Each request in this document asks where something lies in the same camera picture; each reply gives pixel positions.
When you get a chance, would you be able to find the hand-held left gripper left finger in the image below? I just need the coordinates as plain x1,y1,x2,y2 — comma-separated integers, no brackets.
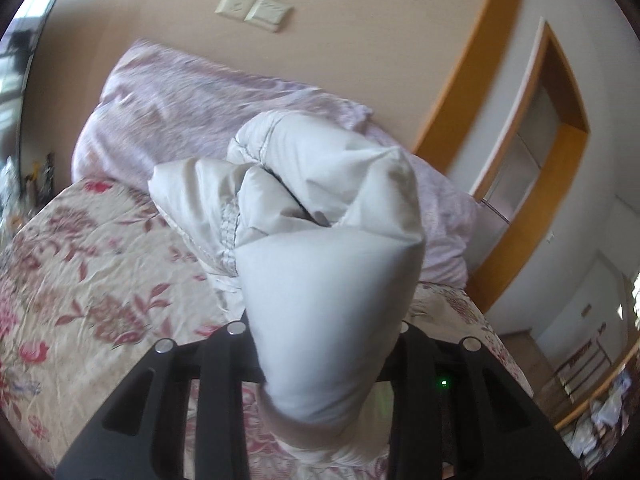
54,321,263,480

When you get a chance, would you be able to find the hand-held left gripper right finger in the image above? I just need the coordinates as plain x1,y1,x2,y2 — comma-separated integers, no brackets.
380,322,583,480

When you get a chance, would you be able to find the white puffer jacket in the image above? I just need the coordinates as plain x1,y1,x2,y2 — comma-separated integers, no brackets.
148,110,427,468

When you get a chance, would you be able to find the lilac crinkled pillow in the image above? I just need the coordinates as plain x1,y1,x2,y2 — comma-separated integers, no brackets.
370,120,482,287
71,40,373,196

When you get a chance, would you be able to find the floral bedspread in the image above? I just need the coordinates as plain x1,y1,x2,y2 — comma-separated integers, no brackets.
0,177,533,480

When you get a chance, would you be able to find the light wooden chair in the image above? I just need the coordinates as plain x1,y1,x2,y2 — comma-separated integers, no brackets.
555,337,617,402

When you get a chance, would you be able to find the wooden framed glass sliding door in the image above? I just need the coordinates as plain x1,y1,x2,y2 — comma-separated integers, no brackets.
414,0,591,313

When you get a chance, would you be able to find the black television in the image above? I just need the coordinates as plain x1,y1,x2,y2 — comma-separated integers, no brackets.
0,0,70,181

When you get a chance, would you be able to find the white wall switch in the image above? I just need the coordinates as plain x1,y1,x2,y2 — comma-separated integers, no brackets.
245,0,295,33

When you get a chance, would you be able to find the white wall socket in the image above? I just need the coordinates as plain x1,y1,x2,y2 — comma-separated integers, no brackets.
215,0,256,21

